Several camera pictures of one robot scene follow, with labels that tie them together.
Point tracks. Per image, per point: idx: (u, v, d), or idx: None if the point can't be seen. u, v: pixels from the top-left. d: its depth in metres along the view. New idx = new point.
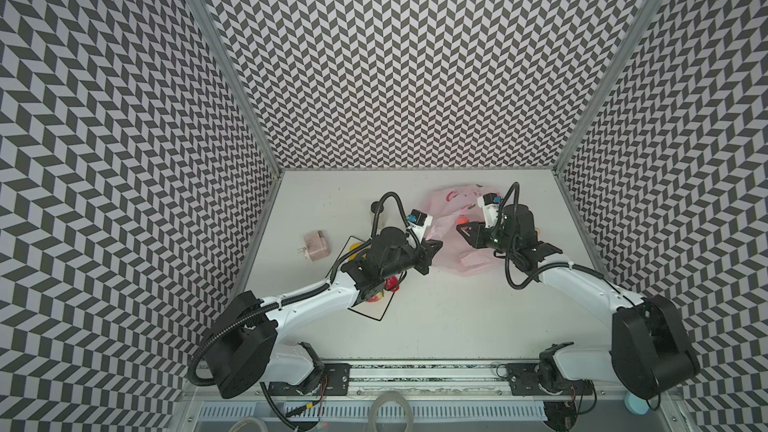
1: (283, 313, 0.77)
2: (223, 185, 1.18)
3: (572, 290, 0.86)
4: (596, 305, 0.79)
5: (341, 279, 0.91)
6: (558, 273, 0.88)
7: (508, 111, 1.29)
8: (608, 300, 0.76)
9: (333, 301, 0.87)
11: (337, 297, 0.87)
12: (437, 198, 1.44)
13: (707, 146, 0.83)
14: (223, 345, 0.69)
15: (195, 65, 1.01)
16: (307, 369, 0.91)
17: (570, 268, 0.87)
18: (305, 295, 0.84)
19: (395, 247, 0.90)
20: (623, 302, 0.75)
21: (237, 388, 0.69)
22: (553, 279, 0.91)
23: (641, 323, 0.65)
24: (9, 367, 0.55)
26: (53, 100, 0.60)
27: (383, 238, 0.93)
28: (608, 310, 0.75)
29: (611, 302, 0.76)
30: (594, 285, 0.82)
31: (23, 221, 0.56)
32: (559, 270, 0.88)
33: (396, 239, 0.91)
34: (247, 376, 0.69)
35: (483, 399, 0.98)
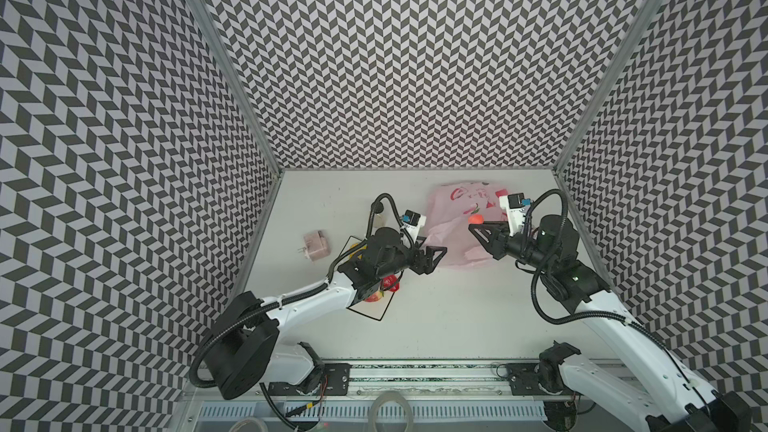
1: (283, 313, 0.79)
2: (223, 185, 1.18)
3: (624, 352, 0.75)
4: (654, 383, 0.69)
5: (339, 280, 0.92)
6: (613, 332, 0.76)
7: (508, 111, 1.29)
8: (672, 386, 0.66)
9: (330, 300, 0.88)
11: (335, 296, 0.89)
12: (441, 196, 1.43)
13: (707, 146, 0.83)
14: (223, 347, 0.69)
15: (195, 65, 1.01)
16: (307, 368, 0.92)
17: (628, 326, 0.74)
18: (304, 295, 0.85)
19: (391, 247, 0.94)
20: (691, 395, 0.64)
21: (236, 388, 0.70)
22: (604, 330, 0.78)
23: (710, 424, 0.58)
24: (9, 368, 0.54)
26: (53, 100, 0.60)
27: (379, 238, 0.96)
28: (672, 400, 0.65)
29: (678, 392, 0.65)
30: (655, 357, 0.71)
31: (23, 221, 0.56)
32: (616, 327, 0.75)
33: (392, 240, 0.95)
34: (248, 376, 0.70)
35: (484, 399, 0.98)
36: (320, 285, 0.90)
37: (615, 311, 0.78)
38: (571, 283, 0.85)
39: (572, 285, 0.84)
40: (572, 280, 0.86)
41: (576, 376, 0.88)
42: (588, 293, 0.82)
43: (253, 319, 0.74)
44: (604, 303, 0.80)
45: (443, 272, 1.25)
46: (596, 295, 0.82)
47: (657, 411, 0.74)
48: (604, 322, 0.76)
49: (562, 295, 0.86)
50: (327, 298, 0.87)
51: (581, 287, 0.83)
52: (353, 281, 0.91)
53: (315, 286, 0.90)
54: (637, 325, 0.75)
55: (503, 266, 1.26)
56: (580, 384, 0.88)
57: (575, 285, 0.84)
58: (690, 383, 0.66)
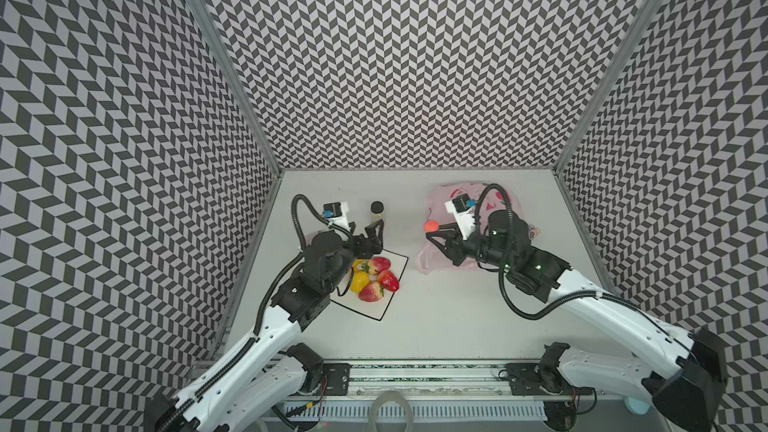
1: (205, 401, 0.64)
2: (223, 185, 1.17)
3: (608, 326, 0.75)
4: (642, 348, 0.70)
5: (272, 320, 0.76)
6: (590, 309, 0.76)
7: (508, 111, 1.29)
8: (659, 345, 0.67)
9: (269, 349, 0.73)
11: (271, 343, 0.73)
12: (441, 197, 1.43)
13: (707, 146, 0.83)
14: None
15: (196, 65, 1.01)
16: (299, 380, 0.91)
17: (600, 299, 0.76)
18: (228, 368, 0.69)
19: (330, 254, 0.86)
20: (677, 346, 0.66)
21: None
22: (580, 310, 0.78)
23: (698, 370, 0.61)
24: (9, 368, 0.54)
26: (53, 100, 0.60)
27: (317, 248, 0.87)
28: (664, 359, 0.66)
29: (665, 349, 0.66)
30: (634, 321, 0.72)
31: (23, 221, 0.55)
32: (591, 304, 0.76)
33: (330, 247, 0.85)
34: None
35: (484, 399, 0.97)
36: (247, 340, 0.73)
37: (583, 288, 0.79)
38: (539, 274, 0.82)
39: (540, 276, 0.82)
40: (534, 268, 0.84)
41: (576, 371, 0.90)
42: (554, 277, 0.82)
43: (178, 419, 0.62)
44: (572, 283, 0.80)
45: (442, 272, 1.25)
46: (563, 277, 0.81)
47: (646, 371, 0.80)
48: (579, 302, 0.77)
49: (532, 287, 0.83)
50: (260, 352, 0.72)
51: (545, 273, 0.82)
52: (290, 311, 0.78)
53: (241, 343, 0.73)
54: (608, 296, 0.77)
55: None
56: (580, 378, 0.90)
57: (539, 273, 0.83)
58: (672, 337, 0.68)
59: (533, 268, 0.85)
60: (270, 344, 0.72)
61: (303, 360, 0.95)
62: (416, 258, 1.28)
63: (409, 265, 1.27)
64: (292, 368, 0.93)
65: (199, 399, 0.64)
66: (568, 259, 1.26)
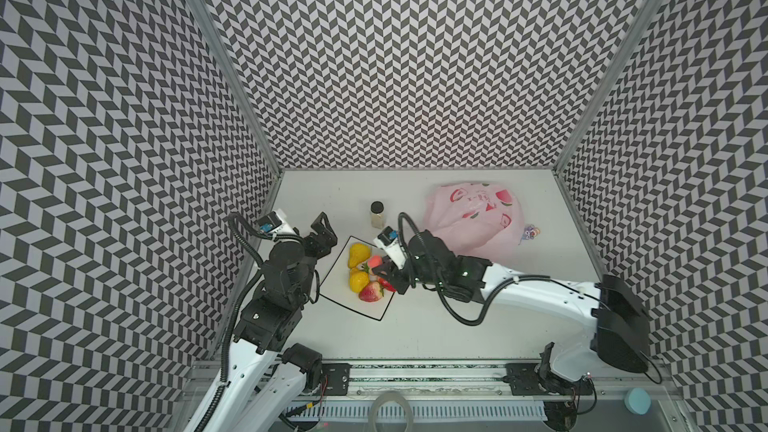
1: None
2: (223, 185, 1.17)
3: (534, 303, 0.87)
4: (562, 311, 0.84)
5: (239, 359, 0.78)
6: (516, 292, 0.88)
7: (508, 111, 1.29)
8: (574, 304, 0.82)
9: (246, 385, 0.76)
11: (244, 382, 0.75)
12: (441, 197, 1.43)
13: (707, 146, 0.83)
14: None
15: (195, 65, 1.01)
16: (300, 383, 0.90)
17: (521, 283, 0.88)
18: (212, 411, 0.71)
19: (292, 266, 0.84)
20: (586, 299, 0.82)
21: None
22: (510, 299, 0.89)
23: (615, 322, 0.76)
24: (9, 368, 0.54)
26: (53, 100, 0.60)
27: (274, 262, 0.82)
28: (581, 314, 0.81)
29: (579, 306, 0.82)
30: (550, 291, 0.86)
31: (23, 221, 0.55)
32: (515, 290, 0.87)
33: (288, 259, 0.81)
34: None
35: (484, 399, 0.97)
36: (218, 388, 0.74)
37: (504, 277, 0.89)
38: (469, 281, 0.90)
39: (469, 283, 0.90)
40: (462, 276, 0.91)
41: (565, 366, 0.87)
42: (478, 278, 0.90)
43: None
44: (495, 277, 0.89)
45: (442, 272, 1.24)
46: (486, 276, 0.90)
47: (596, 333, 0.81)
48: (506, 292, 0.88)
49: (465, 295, 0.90)
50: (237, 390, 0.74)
51: (472, 278, 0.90)
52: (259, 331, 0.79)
53: (213, 389, 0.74)
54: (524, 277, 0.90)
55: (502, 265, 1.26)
56: (573, 370, 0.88)
57: (467, 280, 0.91)
58: (580, 292, 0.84)
59: (460, 275, 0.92)
60: (243, 383, 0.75)
61: (301, 362, 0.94)
62: None
63: None
64: (288, 376, 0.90)
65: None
66: (568, 260, 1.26)
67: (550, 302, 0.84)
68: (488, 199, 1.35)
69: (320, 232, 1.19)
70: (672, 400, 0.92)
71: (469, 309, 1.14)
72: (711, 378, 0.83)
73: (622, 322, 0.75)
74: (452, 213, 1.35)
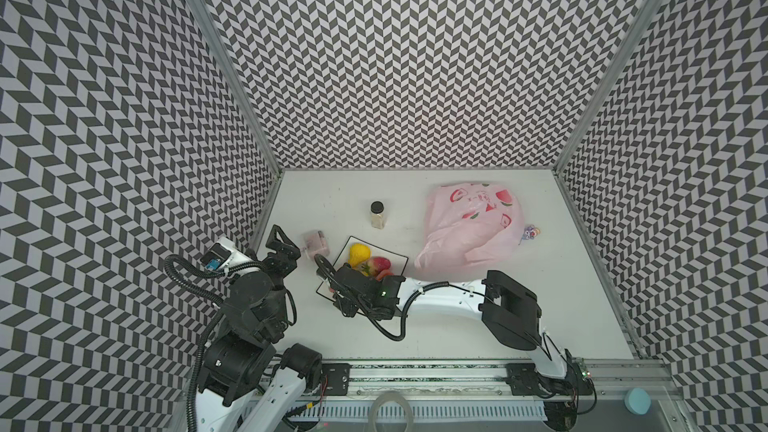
1: None
2: (223, 185, 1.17)
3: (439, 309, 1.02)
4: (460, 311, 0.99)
5: (206, 411, 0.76)
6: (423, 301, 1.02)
7: (508, 111, 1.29)
8: (468, 304, 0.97)
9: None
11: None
12: (441, 196, 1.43)
13: (706, 146, 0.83)
14: None
15: (196, 65, 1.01)
16: (299, 387, 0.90)
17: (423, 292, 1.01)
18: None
19: (257, 304, 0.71)
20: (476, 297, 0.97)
21: None
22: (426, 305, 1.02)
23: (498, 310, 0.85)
24: (9, 368, 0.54)
26: (53, 100, 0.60)
27: (236, 302, 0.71)
28: (473, 312, 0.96)
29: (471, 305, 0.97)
30: (449, 295, 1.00)
31: (23, 221, 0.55)
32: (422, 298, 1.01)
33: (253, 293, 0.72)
34: None
35: (484, 399, 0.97)
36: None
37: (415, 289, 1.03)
38: (382, 300, 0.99)
39: (386, 301, 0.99)
40: (381, 297, 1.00)
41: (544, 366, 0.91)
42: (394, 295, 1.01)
43: None
44: (407, 292, 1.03)
45: (442, 273, 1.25)
46: (400, 292, 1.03)
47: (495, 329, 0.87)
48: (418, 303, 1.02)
49: (388, 312, 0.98)
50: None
51: (389, 295, 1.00)
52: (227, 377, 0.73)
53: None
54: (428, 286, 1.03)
55: (505, 266, 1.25)
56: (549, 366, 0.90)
57: (385, 299, 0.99)
58: (469, 291, 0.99)
59: (380, 295, 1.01)
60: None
61: (301, 364, 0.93)
62: (416, 258, 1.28)
63: (409, 265, 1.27)
64: (286, 383, 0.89)
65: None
66: (569, 261, 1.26)
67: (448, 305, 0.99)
68: (489, 201, 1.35)
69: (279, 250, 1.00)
70: (672, 400, 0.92)
71: (390, 320, 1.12)
72: (711, 378, 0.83)
73: (504, 312, 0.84)
74: (452, 213, 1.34)
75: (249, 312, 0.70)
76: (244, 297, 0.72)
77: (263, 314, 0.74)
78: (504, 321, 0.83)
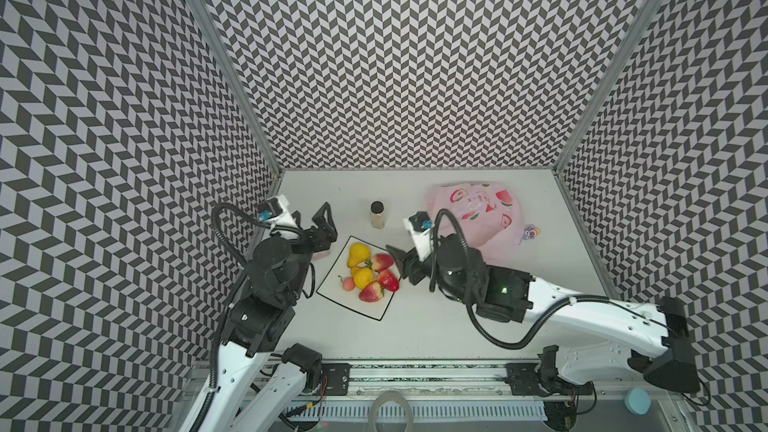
1: None
2: (223, 185, 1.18)
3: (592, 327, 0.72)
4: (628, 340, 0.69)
5: (229, 363, 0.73)
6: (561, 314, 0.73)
7: (508, 111, 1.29)
8: (642, 334, 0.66)
9: (232, 395, 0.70)
11: (230, 389, 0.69)
12: (442, 197, 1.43)
13: (707, 146, 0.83)
14: None
15: (196, 65, 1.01)
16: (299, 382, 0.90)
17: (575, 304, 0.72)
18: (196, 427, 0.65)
19: (279, 265, 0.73)
20: (659, 329, 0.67)
21: None
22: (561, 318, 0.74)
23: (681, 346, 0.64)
24: (9, 368, 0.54)
26: (53, 100, 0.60)
27: (260, 262, 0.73)
28: (651, 343, 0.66)
29: (647, 333, 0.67)
30: (608, 314, 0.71)
31: (23, 221, 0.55)
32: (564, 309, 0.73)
33: (274, 253, 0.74)
34: None
35: (484, 399, 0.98)
36: (207, 397, 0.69)
37: (552, 296, 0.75)
38: (502, 296, 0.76)
39: (510, 300, 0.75)
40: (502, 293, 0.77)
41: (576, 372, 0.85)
42: (523, 296, 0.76)
43: None
44: (539, 293, 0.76)
45: None
46: (530, 293, 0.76)
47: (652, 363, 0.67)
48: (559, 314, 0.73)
49: (507, 311, 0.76)
50: (225, 400, 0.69)
51: (513, 296, 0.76)
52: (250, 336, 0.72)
53: (201, 399, 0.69)
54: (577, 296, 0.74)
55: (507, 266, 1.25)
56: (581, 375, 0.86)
57: (507, 297, 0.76)
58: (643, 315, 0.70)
59: (500, 292, 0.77)
60: (234, 388, 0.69)
61: (301, 361, 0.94)
62: None
63: None
64: (288, 375, 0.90)
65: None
66: (569, 261, 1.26)
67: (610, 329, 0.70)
68: (489, 199, 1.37)
69: (321, 227, 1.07)
70: (672, 400, 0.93)
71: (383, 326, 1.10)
72: (711, 378, 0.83)
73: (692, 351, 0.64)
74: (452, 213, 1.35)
75: (270, 273, 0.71)
76: (266, 260, 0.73)
77: (283, 277, 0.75)
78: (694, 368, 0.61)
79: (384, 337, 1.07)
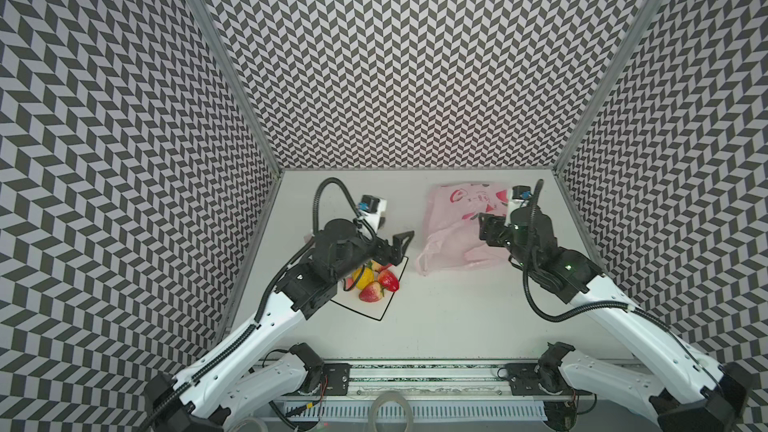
1: (201, 388, 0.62)
2: (223, 185, 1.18)
3: (635, 343, 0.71)
4: (667, 371, 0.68)
5: (275, 308, 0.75)
6: (611, 315, 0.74)
7: (508, 111, 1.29)
8: (687, 370, 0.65)
9: (268, 337, 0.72)
11: (268, 331, 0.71)
12: (441, 197, 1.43)
13: (707, 146, 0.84)
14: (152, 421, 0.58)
15: (195, 65, 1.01)
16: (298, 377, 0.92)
17: (631, 312, 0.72)
18: (228, 351, 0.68)
19: (341, 242, 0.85)
20: (706, 379, 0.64)
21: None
22: (611, 323, 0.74)
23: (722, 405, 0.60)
24: (9, 368, 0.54)
26: (53, 100, 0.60)
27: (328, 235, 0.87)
28: (688, 384, 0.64)
29: (691, 376, 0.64)
30: (664, 341, 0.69)
31: (23, 221, 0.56)
32: (618, 315, 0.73)
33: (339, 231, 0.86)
34: None
35: (484, 399, 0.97)
36: (248, 327, 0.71)
37: (613, 298, 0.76)
38: (563, 270, 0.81)
39: (567, 275, 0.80)
40: (563, 267, 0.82)
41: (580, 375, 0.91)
42: (584, 281, 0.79)
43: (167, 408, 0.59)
44: (600, 290, 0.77)
45: (441, 271, 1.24)
46: (592, 282, 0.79)
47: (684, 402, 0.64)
48: (608, 312, 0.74)
49: (558, 287, 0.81)
50: (257, 343, 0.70)
51: (574, 275, 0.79)
52: (294, 298, 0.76)
53: (242, 329, 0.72)
54: (638, 311, 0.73)
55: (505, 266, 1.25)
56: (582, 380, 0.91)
57: (568, 273, 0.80)
58: (696, 360, 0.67)
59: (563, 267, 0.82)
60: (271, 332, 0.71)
61: (307, 359, 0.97)
62: (416, 258, 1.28)
63: (409, 265, 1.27)
64: (294, 363, 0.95)
65: (197, 381, 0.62)
66: None
67: (657, 354, 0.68)
68: (488, 199, 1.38)
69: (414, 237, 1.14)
70: None
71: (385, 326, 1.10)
72: None
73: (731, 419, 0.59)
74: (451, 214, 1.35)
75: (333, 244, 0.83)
76: (335, 234, 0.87)
77: (339, 255, 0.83)
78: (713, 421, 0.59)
79: (384, 337, 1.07)
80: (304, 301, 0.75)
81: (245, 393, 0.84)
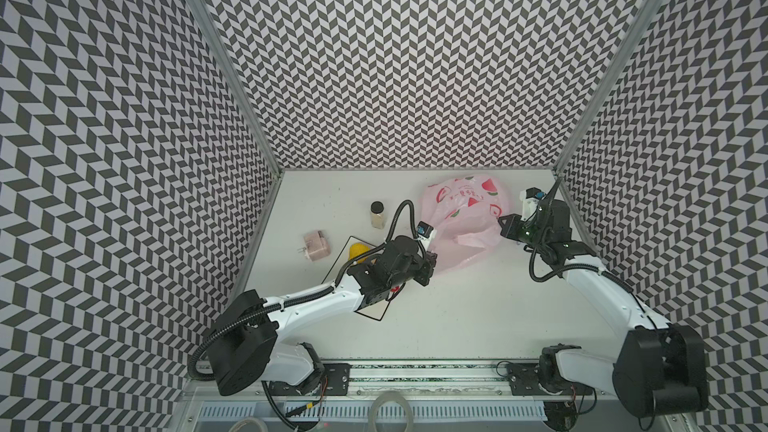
1: (285, 314, 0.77)
2: (223, 185, 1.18)
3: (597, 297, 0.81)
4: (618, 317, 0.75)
5: (347, 284, 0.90)
6: (583, 274, 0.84)
7: (508, 111, 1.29)
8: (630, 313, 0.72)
9: (337, 304, 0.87)
11: (341, 301, 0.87)
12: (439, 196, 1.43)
13: (706, 146, 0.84)
14: (224, 342, 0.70)
15: (195, 65, 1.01)
16: (307, 370, 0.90)
17: (601, 274, 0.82)
18: (308, 298, 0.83)
19: (407, 254, 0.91)
20: (645, 322, 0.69)
21: (236, 386, 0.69)
22: (580, 282, 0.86)
23: (655, 345, 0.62)
24: (9, 367, 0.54)
26: (53, 100, 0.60)
27: (395, 245, 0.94)
28: (626, 322, 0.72)
29: (632, 317, 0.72)
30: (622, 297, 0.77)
31: (23, 221, 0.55)
32: (589, 274, 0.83)
33: (409, 247, 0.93)
34: (246, 375, 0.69)
35: (484, 399, 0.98)
36: (326, 288, 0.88)
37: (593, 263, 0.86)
38: (560, 247, 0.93)
39: (561, 250, 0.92)
40: (563, 245, 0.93)
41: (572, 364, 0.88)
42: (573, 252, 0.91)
43: (254, 319, 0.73)
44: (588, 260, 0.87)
45: (445, 274, 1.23)
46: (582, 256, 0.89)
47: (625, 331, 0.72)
48: (583, 274, 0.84)
49: (553, 260, 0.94)
50: (328, 304, 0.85)
51: (566, 247, 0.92)
52: (362, 285, 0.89)
53: (320, 287, 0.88)
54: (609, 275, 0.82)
55: (499, 256, 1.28)
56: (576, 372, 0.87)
57: (562, 248, 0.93)
58: (647, 312, 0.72)
59: (562, 244, 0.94)
60: (340, 301, 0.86)
61: (312, 355, 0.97)
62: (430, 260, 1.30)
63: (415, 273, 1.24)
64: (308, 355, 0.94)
65: (284, 308, 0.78)
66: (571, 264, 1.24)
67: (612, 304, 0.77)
68: (473, 194, 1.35)
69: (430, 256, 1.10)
70: None
71: (384, 325, 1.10)
72: (711, 378, 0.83)
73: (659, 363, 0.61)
74: (436, 214, 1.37)
75: (399, 255, 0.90)
76: (401, 247, 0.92)
77: (403, 264, 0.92)
78: (647, 358, 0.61)
79: (386, 334, 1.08)
80: (366, 293, 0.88)
81: (273, 354, 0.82)
